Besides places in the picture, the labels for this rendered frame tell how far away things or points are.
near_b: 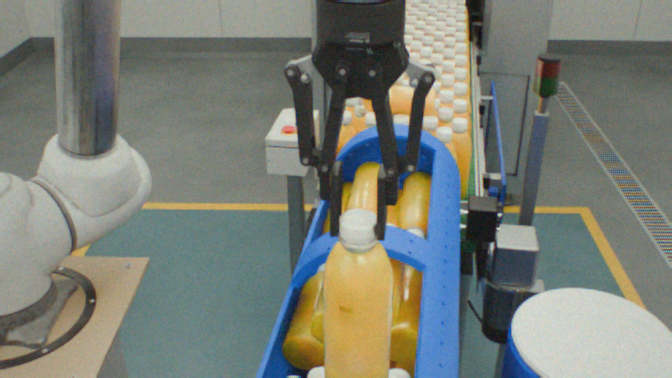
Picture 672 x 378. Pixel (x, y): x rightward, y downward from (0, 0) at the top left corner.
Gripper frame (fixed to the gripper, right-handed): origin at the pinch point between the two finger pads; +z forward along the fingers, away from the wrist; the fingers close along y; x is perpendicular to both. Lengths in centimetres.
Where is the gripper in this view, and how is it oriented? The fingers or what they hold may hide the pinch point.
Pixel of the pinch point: (359, 202)
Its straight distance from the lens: 65.5
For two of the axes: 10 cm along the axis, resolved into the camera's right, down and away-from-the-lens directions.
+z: 0.0, 8.7, 4.9
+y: 9.9, 0.7, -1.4
